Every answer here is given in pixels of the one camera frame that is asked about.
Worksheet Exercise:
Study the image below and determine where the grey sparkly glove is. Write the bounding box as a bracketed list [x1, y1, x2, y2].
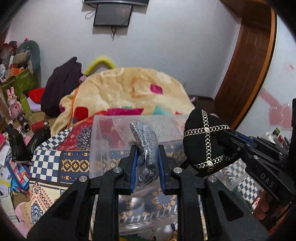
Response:
[129, 120, 159, 188]

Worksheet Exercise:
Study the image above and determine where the black pouch with silver trim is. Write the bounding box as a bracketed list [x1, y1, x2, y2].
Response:
[183, 108, 239, 178]

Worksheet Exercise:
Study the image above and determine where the right human hand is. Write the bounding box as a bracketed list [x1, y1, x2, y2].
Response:
[253, 191, 273, 220]

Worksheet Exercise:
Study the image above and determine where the clear plastic storage box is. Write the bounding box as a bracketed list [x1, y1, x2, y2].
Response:
[88, 113, 209, 236]

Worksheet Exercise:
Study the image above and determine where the beige plush blanket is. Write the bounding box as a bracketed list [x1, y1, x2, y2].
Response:
[51, 67, 194, 136]

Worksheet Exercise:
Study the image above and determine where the red cylinder bottle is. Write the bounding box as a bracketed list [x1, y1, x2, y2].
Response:
[31, 120, 50, 133]

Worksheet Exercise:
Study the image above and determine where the yellow plush arch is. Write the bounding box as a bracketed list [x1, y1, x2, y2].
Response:
[83, 56, 116, 76]

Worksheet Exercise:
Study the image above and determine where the dark purple garment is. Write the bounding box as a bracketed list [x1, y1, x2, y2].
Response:
[41, 57, 83, 118]

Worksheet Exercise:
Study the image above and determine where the black plastic bag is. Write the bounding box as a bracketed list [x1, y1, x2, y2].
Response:
[7, 128, 51, 163]

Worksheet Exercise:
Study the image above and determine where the red cushion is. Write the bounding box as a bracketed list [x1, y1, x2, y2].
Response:
[28, 88, 45, 104]

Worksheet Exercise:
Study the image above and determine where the brown wooden door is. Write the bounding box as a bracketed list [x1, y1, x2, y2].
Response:
[214, 1, 277, 129]

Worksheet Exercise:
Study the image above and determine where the pink bunny toy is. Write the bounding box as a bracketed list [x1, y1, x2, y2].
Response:
[7, 87, 24, 121]

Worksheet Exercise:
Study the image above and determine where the green cardboard box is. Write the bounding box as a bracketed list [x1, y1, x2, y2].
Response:
[1, 68, 39, 98]

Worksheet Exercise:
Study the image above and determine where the grey plush toy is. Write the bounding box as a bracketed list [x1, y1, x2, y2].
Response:
[13, 40, 41, 87]

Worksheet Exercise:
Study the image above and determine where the small wall monitor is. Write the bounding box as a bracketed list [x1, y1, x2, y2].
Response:
[93, 3, 133, 27]

